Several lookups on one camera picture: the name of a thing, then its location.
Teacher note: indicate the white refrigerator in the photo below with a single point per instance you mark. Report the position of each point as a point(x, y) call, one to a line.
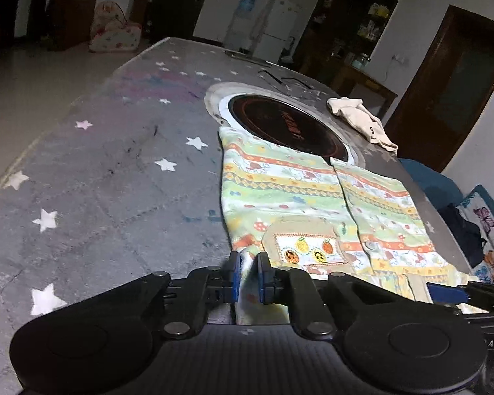
point(280, 24)

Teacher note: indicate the dark wooden shelf unit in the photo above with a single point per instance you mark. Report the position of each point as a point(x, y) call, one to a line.
point(70, 12)

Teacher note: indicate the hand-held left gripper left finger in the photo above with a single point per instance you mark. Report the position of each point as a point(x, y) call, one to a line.
point(235, 279)

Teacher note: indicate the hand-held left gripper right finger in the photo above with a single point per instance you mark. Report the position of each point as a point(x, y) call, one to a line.
point(264, 279)

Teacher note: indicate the dark interior door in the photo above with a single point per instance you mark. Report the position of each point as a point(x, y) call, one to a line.
point(177, 4)

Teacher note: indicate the grey star-print tablecloth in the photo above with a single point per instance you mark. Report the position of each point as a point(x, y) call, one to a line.
point(107, 173)

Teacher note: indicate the wooden desk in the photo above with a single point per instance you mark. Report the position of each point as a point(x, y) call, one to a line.
point(366, 80)

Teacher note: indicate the water dispenser with blue bottle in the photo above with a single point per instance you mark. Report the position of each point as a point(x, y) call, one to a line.
point(241, 28)

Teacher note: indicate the butterfly-print cushion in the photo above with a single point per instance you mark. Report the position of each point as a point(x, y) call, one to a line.
point(492, 230)

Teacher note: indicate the cream garment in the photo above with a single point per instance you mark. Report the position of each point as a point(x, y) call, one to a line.
point(362, 117)

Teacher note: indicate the colourful patterned child's shirt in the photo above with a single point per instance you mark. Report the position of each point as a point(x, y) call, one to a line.
point(292, 189)

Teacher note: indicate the dark wooden cabinet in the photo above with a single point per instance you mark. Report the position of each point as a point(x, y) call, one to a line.
point(325, 28)

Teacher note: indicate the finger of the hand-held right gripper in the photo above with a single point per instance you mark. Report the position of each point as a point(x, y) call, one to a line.
point(446, 292)

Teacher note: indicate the blue armchair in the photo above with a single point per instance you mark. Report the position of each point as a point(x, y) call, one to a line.
point(432, 181)

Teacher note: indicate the dark clothes hanger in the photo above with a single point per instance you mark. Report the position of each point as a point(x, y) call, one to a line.
point(247, 57)
point(284, 80)

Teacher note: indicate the brown wooden door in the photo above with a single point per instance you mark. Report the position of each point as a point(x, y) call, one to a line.
point(457, 90)

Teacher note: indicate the white wall socket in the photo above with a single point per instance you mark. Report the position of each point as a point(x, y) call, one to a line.
point(399, 58)

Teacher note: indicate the round black induction hob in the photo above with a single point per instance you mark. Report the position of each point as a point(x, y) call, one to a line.
point(280, 121)

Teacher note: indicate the glass jar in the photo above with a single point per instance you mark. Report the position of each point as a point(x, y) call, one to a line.
point(359, 61)

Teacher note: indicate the pink floral cushion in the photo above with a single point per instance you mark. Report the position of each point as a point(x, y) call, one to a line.
point(113, 33)

